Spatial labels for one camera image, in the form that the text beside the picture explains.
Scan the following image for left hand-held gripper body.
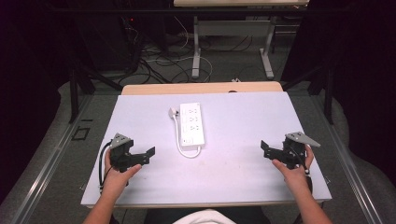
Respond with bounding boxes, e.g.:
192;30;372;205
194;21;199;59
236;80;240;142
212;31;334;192
108;133;142;174

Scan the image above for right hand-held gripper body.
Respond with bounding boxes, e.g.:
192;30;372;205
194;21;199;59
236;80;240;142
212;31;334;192
281;131;322;171

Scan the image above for person's right hand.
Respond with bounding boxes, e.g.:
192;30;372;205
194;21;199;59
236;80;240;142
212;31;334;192
272;144;315;192

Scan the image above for person's left hand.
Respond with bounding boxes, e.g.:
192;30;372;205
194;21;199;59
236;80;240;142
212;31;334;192
102;149;143;200

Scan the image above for white table cover board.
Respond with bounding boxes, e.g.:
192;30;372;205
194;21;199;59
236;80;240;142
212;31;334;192
80;91;332;208

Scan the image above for white power strip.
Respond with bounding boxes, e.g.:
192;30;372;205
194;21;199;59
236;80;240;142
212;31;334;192
179;102;206;148

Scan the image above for black metal stand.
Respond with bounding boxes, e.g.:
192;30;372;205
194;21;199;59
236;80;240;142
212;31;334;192
281;60;334;126
68;59;124;124

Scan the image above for wooden table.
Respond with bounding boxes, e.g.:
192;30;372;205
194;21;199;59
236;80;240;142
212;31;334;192
120;80;285;96

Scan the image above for person's white shirt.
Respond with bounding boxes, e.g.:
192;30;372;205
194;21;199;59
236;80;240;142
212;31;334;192
173;208;237;224

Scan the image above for dark curtain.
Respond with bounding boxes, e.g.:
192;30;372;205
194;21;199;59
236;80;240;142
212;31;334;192
279;0;396;180
0;0;78;206

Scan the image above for black computer tower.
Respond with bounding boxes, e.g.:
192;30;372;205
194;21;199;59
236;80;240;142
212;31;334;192
76;13;139;73

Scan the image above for grey metal-legged desk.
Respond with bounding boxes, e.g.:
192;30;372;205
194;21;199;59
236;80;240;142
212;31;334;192
173;0;311;81

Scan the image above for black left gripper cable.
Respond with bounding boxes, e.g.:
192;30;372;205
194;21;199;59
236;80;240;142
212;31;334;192
97;141;114;191

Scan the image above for white power strip cable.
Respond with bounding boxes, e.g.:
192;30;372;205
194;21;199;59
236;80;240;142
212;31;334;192
173;115;203;160

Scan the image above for black floor hatch frame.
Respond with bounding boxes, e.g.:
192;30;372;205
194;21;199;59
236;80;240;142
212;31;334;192
71;126;92;142

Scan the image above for aluminium floor rail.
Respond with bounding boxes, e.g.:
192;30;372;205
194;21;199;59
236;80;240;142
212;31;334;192
8;94;94;224
311;94;386;224

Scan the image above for tangle of black floor cables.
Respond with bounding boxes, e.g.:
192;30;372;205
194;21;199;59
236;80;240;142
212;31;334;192
118;17;254;86

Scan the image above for white floor cable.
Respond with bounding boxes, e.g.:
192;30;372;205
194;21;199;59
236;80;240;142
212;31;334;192
146;15;215;83

